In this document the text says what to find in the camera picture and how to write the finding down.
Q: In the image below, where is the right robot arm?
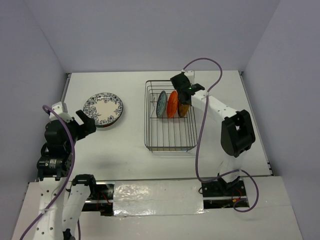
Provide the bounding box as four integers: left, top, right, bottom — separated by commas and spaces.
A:
170, 71, 256, 196

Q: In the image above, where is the small blue patterned plate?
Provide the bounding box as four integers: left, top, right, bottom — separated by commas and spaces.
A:
156, 90, 167, 118

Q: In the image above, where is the speckled white plate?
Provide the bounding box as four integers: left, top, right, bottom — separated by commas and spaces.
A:
82, 92, 124, 128

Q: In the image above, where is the wire dish rack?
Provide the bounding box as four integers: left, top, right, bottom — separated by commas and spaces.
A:
144, 80, 198, 152

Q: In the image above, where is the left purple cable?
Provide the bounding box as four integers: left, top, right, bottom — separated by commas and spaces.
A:
19, 104, 82, 240

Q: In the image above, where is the yellow brown plate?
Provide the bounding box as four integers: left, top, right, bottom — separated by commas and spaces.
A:
177, 101, 190, 118

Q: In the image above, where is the orange plate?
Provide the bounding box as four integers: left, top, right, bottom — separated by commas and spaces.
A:
166, 90, 179, 118

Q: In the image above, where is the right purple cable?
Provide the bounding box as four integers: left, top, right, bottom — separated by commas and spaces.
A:
182, 57, 260, 213

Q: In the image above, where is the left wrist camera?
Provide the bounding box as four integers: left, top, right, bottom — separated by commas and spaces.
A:
51, 101, 73, 123

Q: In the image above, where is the purple cable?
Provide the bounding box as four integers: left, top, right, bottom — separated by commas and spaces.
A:
19, 104, 82, 240
182, 57, 260, 213

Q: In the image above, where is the black mounting rail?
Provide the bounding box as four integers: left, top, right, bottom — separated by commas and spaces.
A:
79, 179, 250, 217

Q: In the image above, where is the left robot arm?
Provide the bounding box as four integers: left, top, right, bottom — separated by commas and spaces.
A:
33, 110, 98, 240

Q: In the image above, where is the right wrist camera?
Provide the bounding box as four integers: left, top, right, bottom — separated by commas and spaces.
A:
182, 70, 195, 85

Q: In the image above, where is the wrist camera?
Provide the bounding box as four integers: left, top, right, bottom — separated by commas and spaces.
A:
182, 70, 195, 85
51, 101, 73, 123

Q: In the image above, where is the silver foil tape patch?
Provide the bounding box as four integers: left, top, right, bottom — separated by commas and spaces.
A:
113, 179, 205, 217

